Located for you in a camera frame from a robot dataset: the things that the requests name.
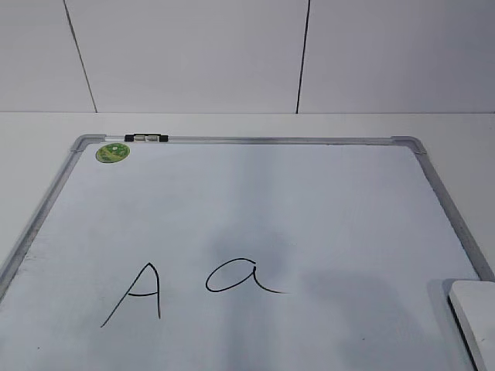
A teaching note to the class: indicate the white rectangular board eraser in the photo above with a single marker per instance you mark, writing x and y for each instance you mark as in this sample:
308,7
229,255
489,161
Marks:
472,303

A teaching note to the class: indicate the green round magnet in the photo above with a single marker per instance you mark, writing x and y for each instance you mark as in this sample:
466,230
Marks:
112,153

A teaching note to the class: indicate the white board with aluminium frame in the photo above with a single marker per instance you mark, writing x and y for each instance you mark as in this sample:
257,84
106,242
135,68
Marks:
241,254

